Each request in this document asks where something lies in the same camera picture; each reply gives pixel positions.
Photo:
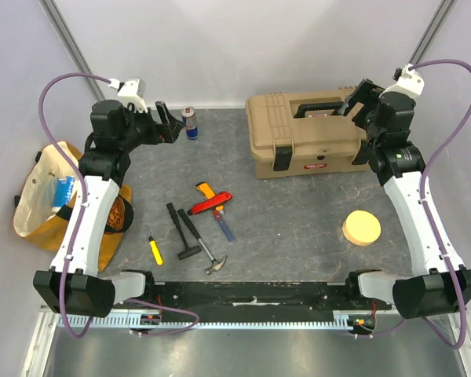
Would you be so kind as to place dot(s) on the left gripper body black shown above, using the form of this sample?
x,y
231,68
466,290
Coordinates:
x,y
141,129

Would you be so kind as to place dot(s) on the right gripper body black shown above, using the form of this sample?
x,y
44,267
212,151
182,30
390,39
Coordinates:
x,y
363,103

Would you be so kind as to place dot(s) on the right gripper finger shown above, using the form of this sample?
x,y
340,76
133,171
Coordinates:
x,y
368,88
358,96

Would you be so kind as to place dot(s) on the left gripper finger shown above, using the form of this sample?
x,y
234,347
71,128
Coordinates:
x,y
171,131
166,117

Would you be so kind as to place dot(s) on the tan plastic toolbox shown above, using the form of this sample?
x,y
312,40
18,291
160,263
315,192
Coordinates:
x,y
294,134

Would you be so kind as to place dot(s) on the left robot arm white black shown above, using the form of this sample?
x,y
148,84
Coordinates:
x,y
71,284

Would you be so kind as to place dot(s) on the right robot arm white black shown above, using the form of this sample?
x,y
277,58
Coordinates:
x,y
440,281

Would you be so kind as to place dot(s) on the orange utility knife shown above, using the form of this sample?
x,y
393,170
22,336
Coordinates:
x,y
208,193

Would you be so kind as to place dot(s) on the red utility knife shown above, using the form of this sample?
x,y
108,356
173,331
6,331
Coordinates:
x,y
213,203

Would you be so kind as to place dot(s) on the blue white packet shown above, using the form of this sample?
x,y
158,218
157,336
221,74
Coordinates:
x,y
64,190

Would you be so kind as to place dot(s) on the round yellow sponge disc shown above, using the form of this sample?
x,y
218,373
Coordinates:
x,y
361,228

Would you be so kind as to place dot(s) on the black mallet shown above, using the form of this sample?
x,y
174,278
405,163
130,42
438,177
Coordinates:
x,y
188,250

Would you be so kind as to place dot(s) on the yellow tote bag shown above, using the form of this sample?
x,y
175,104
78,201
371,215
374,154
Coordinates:
x,y
35,221

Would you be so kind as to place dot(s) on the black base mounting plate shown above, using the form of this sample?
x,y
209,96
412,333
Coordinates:
x,y
320,295

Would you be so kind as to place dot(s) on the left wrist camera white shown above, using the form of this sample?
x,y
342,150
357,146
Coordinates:
x,y
130,93

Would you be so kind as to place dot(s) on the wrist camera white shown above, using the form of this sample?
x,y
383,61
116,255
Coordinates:
x,y
130,93
409,82

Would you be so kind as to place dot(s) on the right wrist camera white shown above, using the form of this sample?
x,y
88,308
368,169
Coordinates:
x,y
409,82

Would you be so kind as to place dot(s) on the blue handle screwdriver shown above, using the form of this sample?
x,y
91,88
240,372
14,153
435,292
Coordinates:
x,y
223,225

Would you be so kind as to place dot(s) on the yellow handle screwdriver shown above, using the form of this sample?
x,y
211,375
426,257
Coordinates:
x,y
154,248

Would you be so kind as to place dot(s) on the claw hammer black handle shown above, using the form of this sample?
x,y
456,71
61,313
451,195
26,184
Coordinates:
x,y
216,264

